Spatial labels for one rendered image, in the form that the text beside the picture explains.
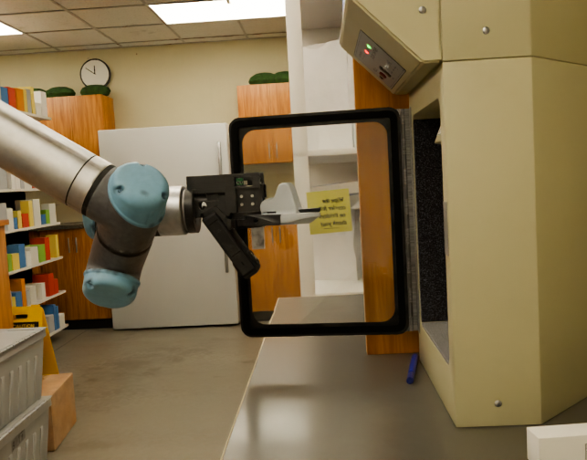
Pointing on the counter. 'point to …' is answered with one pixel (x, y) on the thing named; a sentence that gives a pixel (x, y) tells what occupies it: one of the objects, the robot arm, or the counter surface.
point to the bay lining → (430, 220)
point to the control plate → (377, 59)
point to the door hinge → (411, 219)
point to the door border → (391, 221)
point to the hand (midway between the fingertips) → (320, 216)
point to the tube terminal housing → (517, 207)
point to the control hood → (396, 35)
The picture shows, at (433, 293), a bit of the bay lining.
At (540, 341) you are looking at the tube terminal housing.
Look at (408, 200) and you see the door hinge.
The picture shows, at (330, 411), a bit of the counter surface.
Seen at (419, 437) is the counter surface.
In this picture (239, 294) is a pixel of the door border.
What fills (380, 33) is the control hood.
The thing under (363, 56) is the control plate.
